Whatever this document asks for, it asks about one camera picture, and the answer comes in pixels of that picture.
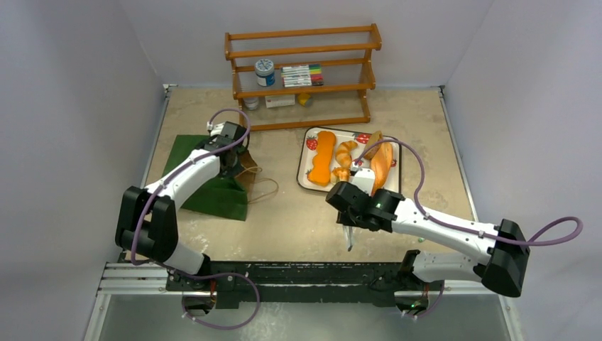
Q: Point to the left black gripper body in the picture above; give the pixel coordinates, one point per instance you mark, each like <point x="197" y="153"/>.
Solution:
<point x="230" y="172"/>

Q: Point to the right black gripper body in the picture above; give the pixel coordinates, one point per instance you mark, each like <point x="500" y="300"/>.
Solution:
<point x="348" y="222"/>

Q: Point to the metal tongs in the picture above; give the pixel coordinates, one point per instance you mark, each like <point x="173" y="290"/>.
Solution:
<point x="349" y="237"/>

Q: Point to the orange fake bread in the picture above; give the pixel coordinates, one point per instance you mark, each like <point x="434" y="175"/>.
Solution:
<point x="319" y="173"/>

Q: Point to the fake baguette loaf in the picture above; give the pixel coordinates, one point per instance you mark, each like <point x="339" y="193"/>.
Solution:
<point x="380" y="164"/>

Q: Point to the fake croissant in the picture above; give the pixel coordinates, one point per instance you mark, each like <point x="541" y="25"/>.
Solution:
<point x="343" y="153"/>

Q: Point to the green brown paper bag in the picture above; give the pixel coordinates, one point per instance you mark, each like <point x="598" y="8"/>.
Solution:
<point x="230" y="196"/>

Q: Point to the fake bread slice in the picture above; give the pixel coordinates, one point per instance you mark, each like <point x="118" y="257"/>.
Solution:
<point x="372" y="145"/>

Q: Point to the round fake bun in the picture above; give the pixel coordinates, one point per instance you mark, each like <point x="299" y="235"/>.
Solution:
<point x="339" y="174"/>

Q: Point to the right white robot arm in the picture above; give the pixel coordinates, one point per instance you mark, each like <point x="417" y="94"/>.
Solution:
<point x="493" y="255"/>

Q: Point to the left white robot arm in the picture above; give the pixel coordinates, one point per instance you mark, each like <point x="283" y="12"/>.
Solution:
<point x="147" y="222"/>

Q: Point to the small jar lower shelf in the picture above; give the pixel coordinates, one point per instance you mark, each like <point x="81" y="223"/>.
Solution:
<point x="251" y="103"/>

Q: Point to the white small box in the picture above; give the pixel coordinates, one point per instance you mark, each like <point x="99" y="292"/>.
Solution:
<point x="273" y="101"/>

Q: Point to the blue white jar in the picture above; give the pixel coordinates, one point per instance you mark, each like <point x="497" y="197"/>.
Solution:
<point x="265" y="72"/>

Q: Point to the yellow small cube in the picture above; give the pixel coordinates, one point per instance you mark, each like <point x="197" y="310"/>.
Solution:
<point x="304" y="99"/>

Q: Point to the coloured marker set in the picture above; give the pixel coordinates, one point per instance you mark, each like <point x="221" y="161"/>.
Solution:
<point x="309" y="75"/>

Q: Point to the wooden shelf rack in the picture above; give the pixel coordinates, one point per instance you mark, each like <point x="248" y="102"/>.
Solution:
<point x="346" y="67"/>

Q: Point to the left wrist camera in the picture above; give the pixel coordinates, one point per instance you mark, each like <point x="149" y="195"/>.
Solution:
<point x="215" y="129"/>

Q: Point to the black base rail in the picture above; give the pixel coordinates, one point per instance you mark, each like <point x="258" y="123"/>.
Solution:
<point x="382" y="284"/>

